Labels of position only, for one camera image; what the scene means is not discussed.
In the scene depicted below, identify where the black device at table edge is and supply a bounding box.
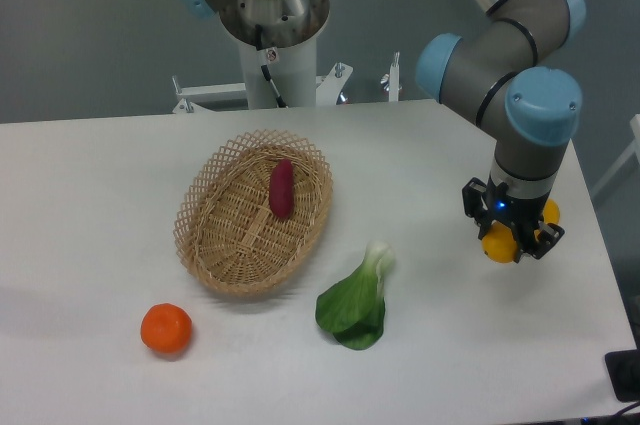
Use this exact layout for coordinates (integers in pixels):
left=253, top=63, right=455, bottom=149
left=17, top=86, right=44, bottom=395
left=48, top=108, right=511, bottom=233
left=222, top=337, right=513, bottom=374
left=604, top=349, right=639, bottom=402

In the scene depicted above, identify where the yellow mango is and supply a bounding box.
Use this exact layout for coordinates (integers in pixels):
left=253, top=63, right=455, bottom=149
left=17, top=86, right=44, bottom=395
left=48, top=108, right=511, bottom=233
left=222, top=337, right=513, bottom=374
left=481, top=199, right=560, bottom=264

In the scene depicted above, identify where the green bok choy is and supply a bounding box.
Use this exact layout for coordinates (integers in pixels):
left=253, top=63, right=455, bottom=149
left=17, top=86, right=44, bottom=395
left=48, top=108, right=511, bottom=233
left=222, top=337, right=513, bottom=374
left=315, top=241, right=395, bottom=351

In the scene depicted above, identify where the white frame at right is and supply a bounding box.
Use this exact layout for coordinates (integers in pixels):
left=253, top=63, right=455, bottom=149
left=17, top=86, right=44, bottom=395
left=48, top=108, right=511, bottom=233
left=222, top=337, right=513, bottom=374
left=590, top=114, right=639, bottom=204

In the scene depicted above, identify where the woven wicker basket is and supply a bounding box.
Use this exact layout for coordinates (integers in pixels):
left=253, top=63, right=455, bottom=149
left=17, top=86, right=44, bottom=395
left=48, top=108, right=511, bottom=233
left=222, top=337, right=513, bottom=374
left=174, top=130, right=333, bottom=297

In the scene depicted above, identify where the black cable on pedestal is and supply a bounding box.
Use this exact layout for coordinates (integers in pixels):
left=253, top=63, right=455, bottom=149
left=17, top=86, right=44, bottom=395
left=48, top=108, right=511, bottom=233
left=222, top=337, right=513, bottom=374
left=254, top=24, right=289, bottom=109

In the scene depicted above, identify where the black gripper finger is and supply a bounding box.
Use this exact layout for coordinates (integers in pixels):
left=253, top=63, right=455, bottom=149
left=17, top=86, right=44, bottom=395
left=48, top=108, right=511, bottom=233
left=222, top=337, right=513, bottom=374
left=512, top=222, right=565, bottom=263
left=462, top=177, right=493, bottom=240

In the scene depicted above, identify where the purple sweet potato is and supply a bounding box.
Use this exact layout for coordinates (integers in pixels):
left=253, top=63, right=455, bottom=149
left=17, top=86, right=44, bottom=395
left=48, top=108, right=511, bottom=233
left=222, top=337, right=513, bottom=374
left=269, top=159, right=294, bottom=219

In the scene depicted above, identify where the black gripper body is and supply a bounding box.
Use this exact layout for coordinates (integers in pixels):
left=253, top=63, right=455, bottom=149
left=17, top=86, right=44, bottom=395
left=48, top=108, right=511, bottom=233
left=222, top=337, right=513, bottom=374
left=475, top=178, right=550, bottom=245

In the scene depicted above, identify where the orange tangerine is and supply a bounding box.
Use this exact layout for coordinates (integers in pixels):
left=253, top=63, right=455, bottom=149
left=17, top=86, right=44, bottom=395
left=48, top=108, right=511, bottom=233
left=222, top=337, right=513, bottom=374
left=140, top=303, right=193, bottom=354

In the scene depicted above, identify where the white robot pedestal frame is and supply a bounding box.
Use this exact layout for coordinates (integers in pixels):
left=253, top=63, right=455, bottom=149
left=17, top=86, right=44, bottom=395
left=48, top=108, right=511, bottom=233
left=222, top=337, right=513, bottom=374
left=171, top=37, right=404, bottom=114

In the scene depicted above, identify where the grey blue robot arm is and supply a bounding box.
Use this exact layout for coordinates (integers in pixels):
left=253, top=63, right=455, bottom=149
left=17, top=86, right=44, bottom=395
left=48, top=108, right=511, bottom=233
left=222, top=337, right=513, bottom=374
left=182, top=0, right=586, bottom=263

